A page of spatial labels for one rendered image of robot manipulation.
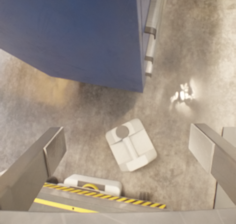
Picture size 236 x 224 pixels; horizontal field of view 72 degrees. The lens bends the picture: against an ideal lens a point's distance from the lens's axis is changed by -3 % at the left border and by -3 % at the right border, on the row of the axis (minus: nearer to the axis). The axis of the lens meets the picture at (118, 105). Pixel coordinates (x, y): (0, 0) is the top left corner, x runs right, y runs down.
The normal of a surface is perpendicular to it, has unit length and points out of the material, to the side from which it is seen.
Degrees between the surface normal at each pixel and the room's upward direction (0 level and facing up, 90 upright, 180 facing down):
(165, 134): 0
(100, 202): 0
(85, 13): 90
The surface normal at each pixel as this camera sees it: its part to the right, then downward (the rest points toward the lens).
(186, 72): -0.16, -0.13
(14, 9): -0.22, 0.97
